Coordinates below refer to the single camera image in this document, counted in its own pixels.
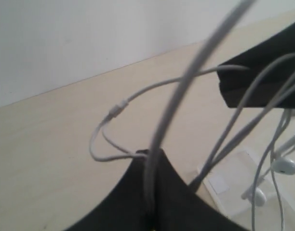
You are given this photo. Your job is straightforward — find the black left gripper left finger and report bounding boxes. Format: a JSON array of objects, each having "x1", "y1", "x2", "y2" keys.
[{"x1": 67, "y1": 157, "x2": 154, "y2": 231}]

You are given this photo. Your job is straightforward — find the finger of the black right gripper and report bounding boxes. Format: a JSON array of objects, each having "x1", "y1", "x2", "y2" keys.
[{"x1": 216, "y1": 18, "x2": 295, "y2": 109}]

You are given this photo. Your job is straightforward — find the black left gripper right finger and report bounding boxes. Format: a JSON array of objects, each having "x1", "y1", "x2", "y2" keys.
[{"x1": 155, "y1": 149, "x2": 234, "y2": 231}]

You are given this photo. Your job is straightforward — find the white wired earphones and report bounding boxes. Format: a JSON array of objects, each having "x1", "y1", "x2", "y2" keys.
[{"x1": 89, "y1": 0, "x2": 295, "y2": 231}]

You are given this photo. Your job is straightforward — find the clear plastic storage case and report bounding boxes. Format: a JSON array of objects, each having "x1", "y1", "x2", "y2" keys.
[{"x1": 203, "y1": 149, "x2": 281, "y2": 231}]

